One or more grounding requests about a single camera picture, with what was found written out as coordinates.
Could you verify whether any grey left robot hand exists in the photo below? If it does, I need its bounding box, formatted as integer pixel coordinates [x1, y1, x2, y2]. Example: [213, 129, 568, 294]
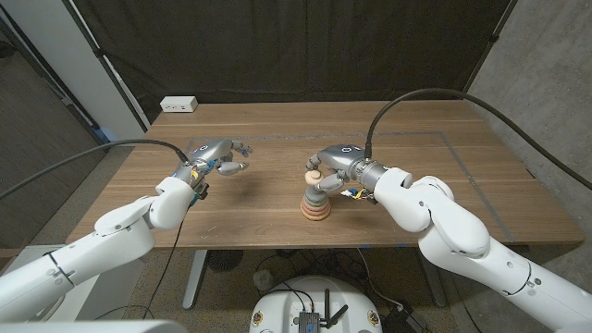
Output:
[171, 138, 254, 190]

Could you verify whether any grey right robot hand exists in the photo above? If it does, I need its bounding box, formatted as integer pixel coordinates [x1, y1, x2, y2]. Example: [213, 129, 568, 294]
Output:
[304, 143, 390, 193]

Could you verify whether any small beige hanoi disk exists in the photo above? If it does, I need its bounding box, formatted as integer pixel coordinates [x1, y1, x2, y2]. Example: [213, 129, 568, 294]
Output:
[304, 169, 326, 187]

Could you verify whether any small grey hanoi disk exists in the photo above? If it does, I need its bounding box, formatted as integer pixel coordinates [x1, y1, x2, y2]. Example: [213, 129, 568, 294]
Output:
[304, 186, 329, 204]

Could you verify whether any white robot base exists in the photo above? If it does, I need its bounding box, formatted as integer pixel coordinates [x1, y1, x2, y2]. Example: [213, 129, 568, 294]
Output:
[248, 275, 384, 333]

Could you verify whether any grey tape outline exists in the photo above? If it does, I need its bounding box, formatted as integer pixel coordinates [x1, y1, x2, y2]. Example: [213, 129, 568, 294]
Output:
[184, 130, 517, 244]

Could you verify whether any white power strip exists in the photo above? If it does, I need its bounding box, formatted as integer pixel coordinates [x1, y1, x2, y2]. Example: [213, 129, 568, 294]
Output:
[159, 95, 199, 114]

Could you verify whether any dark round floor fan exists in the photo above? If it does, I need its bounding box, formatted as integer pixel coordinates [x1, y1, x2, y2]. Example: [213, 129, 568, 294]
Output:
[206, 249, 244, 273]

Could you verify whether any black backdrop cloth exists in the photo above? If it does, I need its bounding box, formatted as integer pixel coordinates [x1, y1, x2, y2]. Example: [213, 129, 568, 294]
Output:
[68, 0, 517, 124]

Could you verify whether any white table leg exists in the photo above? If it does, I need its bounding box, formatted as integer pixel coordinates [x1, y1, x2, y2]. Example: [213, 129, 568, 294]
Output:
[181, 249, 209, 311]

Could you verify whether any black backdrop stand pole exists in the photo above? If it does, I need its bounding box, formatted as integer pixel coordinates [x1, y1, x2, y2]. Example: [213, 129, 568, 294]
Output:
[61, 0, 152, 131]
[460, 0, 519, 99]

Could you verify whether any grey round floor object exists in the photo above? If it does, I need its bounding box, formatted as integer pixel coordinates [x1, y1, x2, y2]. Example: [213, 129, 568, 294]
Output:
[253, 269, 275, 291]

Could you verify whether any grey antenna radio module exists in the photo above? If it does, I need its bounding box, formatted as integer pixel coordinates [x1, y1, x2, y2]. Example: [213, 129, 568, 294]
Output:
[298, 289, 351, 333]

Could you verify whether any black power adapter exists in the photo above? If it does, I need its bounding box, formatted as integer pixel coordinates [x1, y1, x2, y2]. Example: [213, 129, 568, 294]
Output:
[382, 304, 429, 333]

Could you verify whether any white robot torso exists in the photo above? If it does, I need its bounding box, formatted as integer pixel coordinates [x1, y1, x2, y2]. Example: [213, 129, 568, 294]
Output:
[0, 318, 189, 333]

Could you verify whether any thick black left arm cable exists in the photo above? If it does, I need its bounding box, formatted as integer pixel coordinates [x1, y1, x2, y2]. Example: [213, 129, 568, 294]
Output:
[0, 139, 191, 201]

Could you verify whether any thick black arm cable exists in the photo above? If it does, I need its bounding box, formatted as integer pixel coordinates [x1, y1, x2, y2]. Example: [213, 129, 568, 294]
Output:
[364, 87, 592, 191]
[0, 139, 191, 201]

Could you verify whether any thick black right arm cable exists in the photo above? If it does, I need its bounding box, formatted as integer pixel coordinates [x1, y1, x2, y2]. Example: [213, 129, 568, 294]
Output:
[364, 87, 592, 191]

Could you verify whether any thin black left wrist cable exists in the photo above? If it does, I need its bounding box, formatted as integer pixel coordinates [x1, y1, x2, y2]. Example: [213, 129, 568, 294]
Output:
[92, 217, 186, 321]

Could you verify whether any light grey floor cable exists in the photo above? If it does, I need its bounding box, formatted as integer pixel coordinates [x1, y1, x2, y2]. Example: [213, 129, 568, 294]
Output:
[355, 247, 406, 310]

